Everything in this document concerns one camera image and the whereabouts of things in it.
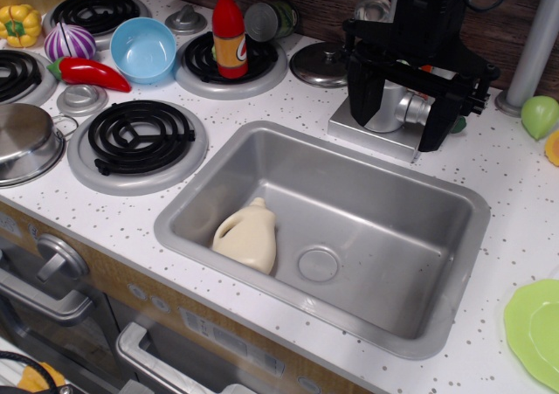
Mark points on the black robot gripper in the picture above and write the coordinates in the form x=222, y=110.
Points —
x=420, y=48

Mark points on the red toy sauce bottle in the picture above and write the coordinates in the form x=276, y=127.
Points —
x=229, y=39

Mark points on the grey toy sink basin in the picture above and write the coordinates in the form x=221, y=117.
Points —
x=377, y=250

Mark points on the silver toy faucet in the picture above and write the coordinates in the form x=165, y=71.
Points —
x=395, y=130

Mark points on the orange toy carrot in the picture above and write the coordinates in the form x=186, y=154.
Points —
x=459, y=125

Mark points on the steel pot lid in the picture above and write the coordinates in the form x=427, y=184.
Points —
x=320, y=64

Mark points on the hanging steel ladle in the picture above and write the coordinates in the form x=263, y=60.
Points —
x=373, y=10

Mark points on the light green toy pear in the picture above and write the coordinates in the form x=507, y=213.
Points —
x=539, y=115

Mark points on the grey support pole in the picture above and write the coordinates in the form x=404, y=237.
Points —
x=534, y=57

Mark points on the orange toy fruit slice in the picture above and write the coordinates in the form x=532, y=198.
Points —
x=551, y=148

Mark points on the toy tin can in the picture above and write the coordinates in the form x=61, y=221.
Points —
x=268, y=21

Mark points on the back right stove burner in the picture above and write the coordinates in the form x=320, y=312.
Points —
x=196, y=70

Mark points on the stove burner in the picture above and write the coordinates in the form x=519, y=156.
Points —
x=25, y=78
x=98, y=17
x=196, y=70
x=138, y=147

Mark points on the cream toy detergent jug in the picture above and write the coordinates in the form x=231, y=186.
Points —
x=248, y=236

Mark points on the grey stove knob back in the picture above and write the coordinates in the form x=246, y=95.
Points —
x=186, y=21

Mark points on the grey stove knob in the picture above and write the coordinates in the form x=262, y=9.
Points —
x=82, y=100
x=186, y=21

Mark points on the green plastic plate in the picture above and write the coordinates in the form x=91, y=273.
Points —
x=531, y=324

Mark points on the light blue plastic bowl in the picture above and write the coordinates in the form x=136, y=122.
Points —
x=143, y=50

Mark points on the front right stove burner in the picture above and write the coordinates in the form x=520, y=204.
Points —
x=138, y=147

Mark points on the back left stove burner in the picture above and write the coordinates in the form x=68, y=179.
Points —
x=98, y=17

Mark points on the red toy chili pepper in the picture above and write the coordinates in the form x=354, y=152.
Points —
x=80, y=71

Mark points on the grey stove knob front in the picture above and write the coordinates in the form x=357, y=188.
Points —
x=82, y=100

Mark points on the purple toy onion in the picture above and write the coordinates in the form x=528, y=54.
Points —
x=69, y=40

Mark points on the steel toy pot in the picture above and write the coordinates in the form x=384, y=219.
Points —
x=31, y=143

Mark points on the front left stove burner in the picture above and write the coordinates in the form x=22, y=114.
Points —
x=25, y=78

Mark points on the grey oven knob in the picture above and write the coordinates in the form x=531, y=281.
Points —
x=59, y=257

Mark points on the yellow toy bell pepper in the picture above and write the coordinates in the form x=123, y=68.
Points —
x=21, y=25

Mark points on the yellow object bottom left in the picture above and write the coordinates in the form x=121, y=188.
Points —
x=36, y=376

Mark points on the grey dishwasher door handle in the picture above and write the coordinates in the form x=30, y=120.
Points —
x=171, y=363

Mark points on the grey oven door handle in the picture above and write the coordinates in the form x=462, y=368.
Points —
x=68, y=310

